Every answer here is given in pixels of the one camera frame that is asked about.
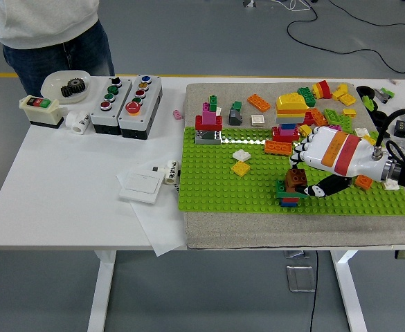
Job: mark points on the brown square brick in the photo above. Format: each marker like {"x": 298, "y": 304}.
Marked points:
{"x": 298, "y": 175}
{"x": 292, "y": 187}

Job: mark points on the dark green long brick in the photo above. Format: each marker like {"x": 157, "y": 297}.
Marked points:
{"x": 280, "y": 189}

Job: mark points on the grey emergency-stop control box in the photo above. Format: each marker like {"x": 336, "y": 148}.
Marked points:
{"x": 143, "y": 117}

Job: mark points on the white labelled tube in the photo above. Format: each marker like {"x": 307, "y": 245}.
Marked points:
{"x": 171, "y": 173}

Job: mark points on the red and blue brick stack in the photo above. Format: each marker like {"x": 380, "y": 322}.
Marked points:
{"x": 288, "y": 203}

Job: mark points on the white flat square brick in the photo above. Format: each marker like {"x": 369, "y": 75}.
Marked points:
{"x": 241, "y": 155}
{"x": 390, "y": 185}
{"x": 257, "y": 120}
{"x": 362, "y": 131}

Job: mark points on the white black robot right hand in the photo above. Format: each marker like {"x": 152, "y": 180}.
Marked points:
{"x": 340, "y": 152}

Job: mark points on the cream red-green switch box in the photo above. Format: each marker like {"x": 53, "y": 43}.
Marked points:
{"x": 43, "y": 115}

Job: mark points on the orange long brick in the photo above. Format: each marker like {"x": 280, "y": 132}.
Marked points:
{"x": 259, "y": 102}
{"x": 364, "y": 181}
{"x": 277, "y": 148}
{"x": 319, "y": 117}

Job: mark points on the grey slope brick green top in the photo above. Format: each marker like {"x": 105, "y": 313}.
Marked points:
{"x": 235, "y": 117}

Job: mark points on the black tape roll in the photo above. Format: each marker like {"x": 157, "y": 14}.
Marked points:
{"x": 359, "y": 91}

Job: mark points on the grey-brown mat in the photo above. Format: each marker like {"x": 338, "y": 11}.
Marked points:
{"x": 257, "y": 228}

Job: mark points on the red pink grey brick tower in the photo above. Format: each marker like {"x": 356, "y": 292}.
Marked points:
{"x": 208, "y": 121}

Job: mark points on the small yellow brick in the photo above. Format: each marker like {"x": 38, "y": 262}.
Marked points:
{"x": 305, "y": 130}
{"x": 349, "y": 112}

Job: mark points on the grey distant stand foot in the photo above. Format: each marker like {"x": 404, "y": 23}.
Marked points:
{"x": 248, "y": 3}

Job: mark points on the yellow flat square brick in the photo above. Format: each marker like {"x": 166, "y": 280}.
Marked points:
{"x": 347, "y": 99}
{"x": 240, "y": 168}
{"x": 369, "y": 139}

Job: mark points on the lime green flat plate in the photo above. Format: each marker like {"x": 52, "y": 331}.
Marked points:
{"x": 345, "y": 122}
{"x": 331, "y": 115}

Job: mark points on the burger-shaped multicolour brick tower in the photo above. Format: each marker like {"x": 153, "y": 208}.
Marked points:
{"x": 290, "y": 105}

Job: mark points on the white table leg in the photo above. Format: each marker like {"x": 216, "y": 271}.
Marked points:
{"x": 347, "y": 294}
{"x": 100, "y": 294}

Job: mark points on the white paper sheet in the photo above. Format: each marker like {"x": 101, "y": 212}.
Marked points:
{"x": 160, "y": 228}

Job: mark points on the yellow brick pair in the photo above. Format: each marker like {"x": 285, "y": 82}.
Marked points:
{"x": 340, "y": 90}

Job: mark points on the black metal gear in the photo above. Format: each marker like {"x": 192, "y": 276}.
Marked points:
{"x": 73, "y": 88}

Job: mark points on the dark green chunky brick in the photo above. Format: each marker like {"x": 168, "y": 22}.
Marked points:
{"x": 306, "y": 96}

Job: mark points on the lime green plastic piece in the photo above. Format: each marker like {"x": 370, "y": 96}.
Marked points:
{"x": 367, "y": 102}

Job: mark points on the red yellow orange curved bricks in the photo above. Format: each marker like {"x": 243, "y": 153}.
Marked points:
{"x": 322, "y": 89}

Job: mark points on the person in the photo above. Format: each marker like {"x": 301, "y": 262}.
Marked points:
{"x": 32, "y": 20}

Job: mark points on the green studded baseplate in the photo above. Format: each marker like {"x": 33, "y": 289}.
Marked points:
{"x": 216, "y": 186}

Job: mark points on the silver floor socket lid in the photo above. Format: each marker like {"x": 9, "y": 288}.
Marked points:
{"x": 297, "y": 254}
{"x": 300, "y": 278}

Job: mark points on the grey four-button control box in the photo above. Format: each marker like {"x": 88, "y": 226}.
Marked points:
{"x": 100, "y": 119}

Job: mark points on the white plastic bowl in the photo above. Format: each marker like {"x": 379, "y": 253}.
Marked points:
{"x": 53, "y": 86}

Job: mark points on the small black clip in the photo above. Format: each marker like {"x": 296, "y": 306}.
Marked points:
{"x": 382, "y": 133}

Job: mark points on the small pink brick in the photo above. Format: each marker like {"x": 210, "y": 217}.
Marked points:
{"x": 177, "y": 115}

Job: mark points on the green and grey clip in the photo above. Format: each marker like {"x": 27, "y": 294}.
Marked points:
{"x": 385, "y": 92}

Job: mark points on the white wall switch plate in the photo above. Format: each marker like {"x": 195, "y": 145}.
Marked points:
{"x": 141, "y": 188}

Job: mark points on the red chunky brick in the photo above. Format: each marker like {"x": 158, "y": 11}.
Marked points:
{"x": 307, "y": 118}

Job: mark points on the white pipe tee fitting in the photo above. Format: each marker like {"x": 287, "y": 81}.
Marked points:
{"x": 74, "y": 121}

